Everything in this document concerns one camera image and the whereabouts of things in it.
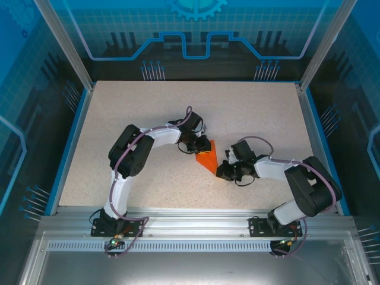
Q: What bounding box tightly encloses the orange paper sheet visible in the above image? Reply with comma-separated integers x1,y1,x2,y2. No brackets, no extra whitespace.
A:
195,139,221,176

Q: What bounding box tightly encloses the steel tray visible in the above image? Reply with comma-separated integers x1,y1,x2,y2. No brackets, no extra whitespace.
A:
17,231,380,285

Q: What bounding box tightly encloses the blue printed side panel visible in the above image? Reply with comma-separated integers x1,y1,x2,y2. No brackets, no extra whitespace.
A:
308,0,380,238
0,0,91,235

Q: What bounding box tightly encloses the blue printed back panel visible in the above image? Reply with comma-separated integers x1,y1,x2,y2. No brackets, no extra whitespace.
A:
52,0,342,81

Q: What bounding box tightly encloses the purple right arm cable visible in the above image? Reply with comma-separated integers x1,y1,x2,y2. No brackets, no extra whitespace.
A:
236,135,343,258

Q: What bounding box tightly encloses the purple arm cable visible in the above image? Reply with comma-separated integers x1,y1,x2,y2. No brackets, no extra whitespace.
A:
104,106,193,259
236,135,343,258

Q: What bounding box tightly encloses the aluminium mounting rail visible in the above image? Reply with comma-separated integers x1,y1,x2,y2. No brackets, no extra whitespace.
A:
38,206,357,238

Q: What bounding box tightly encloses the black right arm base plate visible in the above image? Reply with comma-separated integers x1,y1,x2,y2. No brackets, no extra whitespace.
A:
248,216,303,238

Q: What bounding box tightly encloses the slotted grey cable duct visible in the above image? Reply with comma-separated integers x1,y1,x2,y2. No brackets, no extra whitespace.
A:
46,240,300,253

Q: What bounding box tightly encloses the blue edged side rail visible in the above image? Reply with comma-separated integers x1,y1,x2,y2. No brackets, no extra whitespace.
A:
44,85,96,217
295,83,352,217

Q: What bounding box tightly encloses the cable connector with green light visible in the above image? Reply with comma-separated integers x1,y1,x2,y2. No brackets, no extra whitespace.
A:
108,233,125,249
277,237,298,248

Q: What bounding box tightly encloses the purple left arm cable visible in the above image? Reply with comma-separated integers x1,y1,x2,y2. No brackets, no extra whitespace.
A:
104,106,193,259

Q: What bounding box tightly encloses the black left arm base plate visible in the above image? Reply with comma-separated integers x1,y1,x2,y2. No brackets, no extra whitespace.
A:
90,218,146,238

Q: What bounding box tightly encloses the aluminium frame post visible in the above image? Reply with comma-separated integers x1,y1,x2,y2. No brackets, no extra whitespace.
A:
297,0,360,92
33,0,96,92

